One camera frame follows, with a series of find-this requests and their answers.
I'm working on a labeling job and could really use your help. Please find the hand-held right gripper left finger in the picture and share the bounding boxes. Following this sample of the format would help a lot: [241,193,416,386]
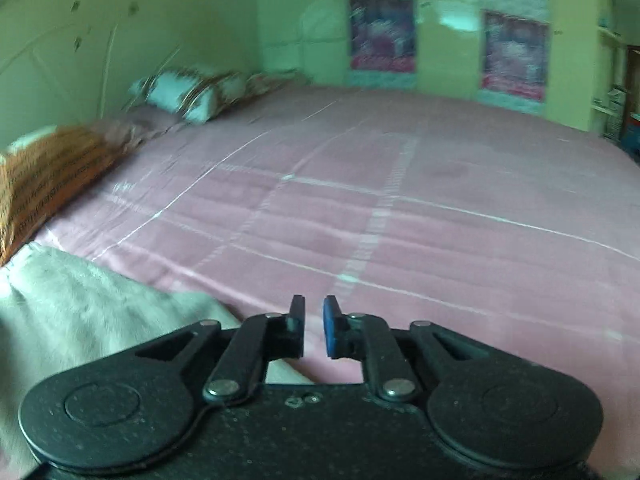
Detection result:
[134,294,307,406]

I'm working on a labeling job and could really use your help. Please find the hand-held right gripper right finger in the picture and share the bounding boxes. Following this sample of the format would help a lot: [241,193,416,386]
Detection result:
[322,294,497,404]

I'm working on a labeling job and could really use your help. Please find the grey-green pants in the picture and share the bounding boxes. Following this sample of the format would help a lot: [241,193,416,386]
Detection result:
[0,244,312,480]

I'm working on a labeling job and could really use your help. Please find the bed with pink checked sheet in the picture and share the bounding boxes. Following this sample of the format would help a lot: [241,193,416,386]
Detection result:
[0,80,640,461]

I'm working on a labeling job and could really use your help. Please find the white patterned pillow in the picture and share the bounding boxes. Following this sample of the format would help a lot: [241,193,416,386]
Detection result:
[126,66,252,124]

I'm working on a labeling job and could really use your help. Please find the orange striped pillow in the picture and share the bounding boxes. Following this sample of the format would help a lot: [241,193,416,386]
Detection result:
[0,125,147,267]

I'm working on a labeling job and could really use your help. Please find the glossy cream wardrobe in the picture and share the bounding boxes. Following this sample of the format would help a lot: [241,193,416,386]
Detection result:
[254,0,618,132]

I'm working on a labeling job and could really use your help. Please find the cream headboard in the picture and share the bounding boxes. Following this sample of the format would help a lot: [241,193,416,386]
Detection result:
[0,0,262,161]

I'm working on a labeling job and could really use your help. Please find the cream corner shelf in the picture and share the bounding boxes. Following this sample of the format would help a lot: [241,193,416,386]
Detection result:
[591,0,640,147]

